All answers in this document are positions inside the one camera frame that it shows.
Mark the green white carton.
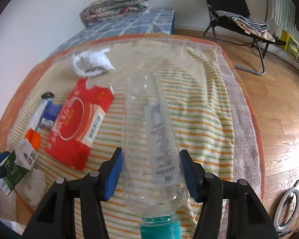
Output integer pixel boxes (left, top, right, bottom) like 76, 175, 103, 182
0, 139, 38, 195

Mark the white tissue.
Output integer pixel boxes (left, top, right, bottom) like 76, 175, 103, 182
18, 168, 46, 206

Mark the clear plastic bottle teal cap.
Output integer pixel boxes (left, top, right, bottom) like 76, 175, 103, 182
122, 72, 188, 238

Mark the long white plastic package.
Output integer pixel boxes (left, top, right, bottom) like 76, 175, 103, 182
26, 98, 52, 131

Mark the red cardboard box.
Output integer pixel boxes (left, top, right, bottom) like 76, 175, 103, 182
45, 78, 114, 171

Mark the blue snack wrapper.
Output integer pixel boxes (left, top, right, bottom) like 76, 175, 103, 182
39, 101, 62, 129

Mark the orange floral bedsheet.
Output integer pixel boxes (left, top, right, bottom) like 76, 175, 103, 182
0, 34, 263, 196

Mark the small black clip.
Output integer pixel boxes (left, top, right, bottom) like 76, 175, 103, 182
41, 92, 55, 99

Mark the striped yellow towel blanket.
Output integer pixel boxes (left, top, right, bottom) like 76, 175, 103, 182
6, 38, 236, 239

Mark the white crumpled plastic bag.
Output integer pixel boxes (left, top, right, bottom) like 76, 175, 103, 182
71, 48, 115, 78

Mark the blue checkered mattress sheet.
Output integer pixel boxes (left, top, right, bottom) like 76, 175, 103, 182
51, 8, 175, 55

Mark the striped cloth on chair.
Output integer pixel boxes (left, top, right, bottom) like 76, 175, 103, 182
216, 10, 275, 42

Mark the yellow plastic crate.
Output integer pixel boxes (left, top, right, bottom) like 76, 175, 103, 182
280, 30, 299, 59

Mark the folded floral quilt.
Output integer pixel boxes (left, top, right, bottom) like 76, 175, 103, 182
81, 0, 150, 25

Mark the black folding chair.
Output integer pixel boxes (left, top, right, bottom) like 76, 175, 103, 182
203, 0, 286, 76

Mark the green striped hanging towel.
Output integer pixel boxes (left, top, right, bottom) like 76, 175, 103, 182
271, 0, 296, 34

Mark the white ring light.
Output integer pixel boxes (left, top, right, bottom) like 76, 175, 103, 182
273, 179, 299, 237

